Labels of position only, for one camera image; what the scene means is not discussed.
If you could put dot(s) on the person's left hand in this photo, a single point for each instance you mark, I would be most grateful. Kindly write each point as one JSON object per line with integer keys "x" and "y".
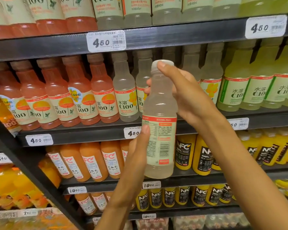
{"x": 136, "y": 160}

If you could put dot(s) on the person's right hand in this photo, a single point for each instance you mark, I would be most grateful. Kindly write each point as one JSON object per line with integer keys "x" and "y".
{"x": 192, "y": 98}

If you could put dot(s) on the person's left thumb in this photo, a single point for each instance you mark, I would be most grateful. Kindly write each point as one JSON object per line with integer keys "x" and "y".
{"x": 143, "y": 136}

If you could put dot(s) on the person's right thumb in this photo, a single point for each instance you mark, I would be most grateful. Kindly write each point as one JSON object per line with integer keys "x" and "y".
{"x": 168, "y": 68}

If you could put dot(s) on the cloudy clear drink bottle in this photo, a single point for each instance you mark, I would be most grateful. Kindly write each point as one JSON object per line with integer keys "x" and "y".
{"x": 159, "y": 105}

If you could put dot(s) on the person's left forearm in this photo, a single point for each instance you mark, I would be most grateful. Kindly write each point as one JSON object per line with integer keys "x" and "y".
{"x": 120, "y": 208}

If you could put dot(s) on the person's right forearm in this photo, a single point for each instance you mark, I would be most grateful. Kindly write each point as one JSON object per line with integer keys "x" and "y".
{"x": 242, "y": 177}

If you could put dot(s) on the white price tag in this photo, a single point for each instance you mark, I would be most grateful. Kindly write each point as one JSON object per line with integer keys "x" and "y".
{"x": 1, "y": 159}
{"x": 96, "y": 220}
{"x": 266, "y": 26}
{"x": 132, "y": 132}
{"x": 151, "y": 185}
{"x": 77, "y": 190}
{"x": 39, "y": 140}
{"x": 106, "y": 41}
{"x": 238, "y": 124}
{"x": 149, "y": 216}
{"x": 27, "y": 212}

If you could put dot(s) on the orange juice bottle white label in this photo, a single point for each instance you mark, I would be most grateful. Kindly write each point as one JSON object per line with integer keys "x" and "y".
{"x": 99, "y": 201}
{"x": 74, "y": 162}
{"x": 60, "y": 162}
{"x": 109, "y": 196}
{"x": 112, "y": 160}
{"x": 125, "y": 150}
{"x": 93, "y": 161}
{"x": 86, "y": 204}

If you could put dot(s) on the row of yellow black-label bottles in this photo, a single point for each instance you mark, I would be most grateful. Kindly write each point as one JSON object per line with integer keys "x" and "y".
{"x": 183, "y": 153}

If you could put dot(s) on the row of cloudy clear bottles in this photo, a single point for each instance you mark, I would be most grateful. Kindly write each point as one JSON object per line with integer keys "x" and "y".
{"x": 124, "y": 81}

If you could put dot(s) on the pale lemon drink bottle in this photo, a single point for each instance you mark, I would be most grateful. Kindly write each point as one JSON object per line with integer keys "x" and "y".
{"x": 137, "y": 11}
{"x": 197, "y": 9}
{"x": 108, "y": 14}
{"x": 226, "y": 8}
{"x": 166, "y": 10}

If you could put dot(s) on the row of small yellow bottles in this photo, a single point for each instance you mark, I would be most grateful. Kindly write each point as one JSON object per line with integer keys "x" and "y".
{"x": 169, "y": 197}

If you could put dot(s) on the round yellow blue neck tag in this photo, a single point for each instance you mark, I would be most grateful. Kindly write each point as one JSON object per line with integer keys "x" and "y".
{"x": 6, "y": 102}
{"x": 75, "y": 95}

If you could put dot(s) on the row of pink bottles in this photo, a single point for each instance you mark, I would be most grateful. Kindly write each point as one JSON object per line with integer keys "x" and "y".
{"x": 57, "y": 93}

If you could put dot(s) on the row of pale packaged drinks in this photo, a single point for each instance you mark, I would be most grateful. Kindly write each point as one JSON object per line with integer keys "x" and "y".
{"x": 189, "y": 222}

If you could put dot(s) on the dark shelf side panel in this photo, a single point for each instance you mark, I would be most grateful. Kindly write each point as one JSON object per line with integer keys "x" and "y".
{"x": 31, "y": 170}

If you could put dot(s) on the group of bright orange bottles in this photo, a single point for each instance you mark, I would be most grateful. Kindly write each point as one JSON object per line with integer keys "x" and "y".
{"x": 19, "y": 186}

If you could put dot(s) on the orange packaged goods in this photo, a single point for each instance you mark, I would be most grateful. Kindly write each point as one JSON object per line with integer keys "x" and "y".
{"x": 38, "y": 223}

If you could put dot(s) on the deep orange drink bottle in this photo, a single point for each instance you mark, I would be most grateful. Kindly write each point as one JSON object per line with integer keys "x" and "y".
{"x": 2, "y": 117}

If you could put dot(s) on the cluster of yellow packaged drinks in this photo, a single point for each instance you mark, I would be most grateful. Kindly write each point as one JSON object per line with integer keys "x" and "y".
{"x": 286, "y": 188}

